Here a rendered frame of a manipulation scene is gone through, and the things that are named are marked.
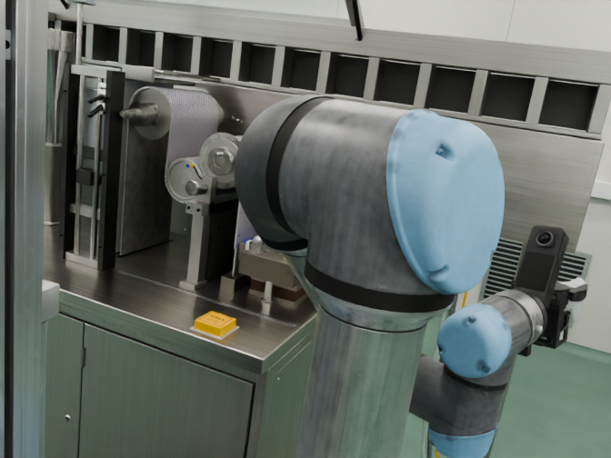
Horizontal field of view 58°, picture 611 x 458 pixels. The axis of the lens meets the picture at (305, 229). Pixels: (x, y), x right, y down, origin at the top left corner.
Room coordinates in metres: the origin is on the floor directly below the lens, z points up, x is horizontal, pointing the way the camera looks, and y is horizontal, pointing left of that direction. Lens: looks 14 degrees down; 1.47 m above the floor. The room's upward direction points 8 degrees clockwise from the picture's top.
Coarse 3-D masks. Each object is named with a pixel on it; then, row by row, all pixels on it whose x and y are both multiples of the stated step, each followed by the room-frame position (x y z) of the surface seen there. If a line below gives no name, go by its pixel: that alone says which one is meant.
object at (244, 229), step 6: (240, 204) 1.44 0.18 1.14; (240, 210) 1.44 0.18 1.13; (240, 216) 1.44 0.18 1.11; (246, 216) 1.48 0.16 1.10; (240, 222) 1.45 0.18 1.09; (246, 222) 1.48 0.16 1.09; (240, 228) 1.45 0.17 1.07; (246, 228) 1.48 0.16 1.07; (252, 228) 1.51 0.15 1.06; (240, 234) 1.45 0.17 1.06; (246, 234) 1.49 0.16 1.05; (252, 234) 1.52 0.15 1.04; (240, 240) 1.46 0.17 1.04; (234, 246) 1.44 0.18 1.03
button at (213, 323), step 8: (200, 320) 1.16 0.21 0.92; (208, 320) 1.17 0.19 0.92; (216, 320) 1.18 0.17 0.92; (224, 320) 1.18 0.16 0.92; (232, 320) 1.19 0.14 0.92; (200, 328) 1.16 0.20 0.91; (208, 328) 1.15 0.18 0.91; (216, 328) 1.14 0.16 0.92; (224, 328) 1.15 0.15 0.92; (232, 328) 1.19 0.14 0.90
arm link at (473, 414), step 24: (432, 360) 0.66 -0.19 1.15; (432, 384) 0.62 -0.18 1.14; (456, 384) 0.59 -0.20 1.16; (504, 384) 0.59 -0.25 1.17; (432, 408) 0.60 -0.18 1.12; (456, 408) 0.58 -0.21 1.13; (480, 408) 0.58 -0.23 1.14; (432, 432) 0.60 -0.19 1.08; (456, 432) 0.58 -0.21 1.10; (480, 432) 0.58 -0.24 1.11; (456, 456) 0.58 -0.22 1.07; (480, 456) 0.58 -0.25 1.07
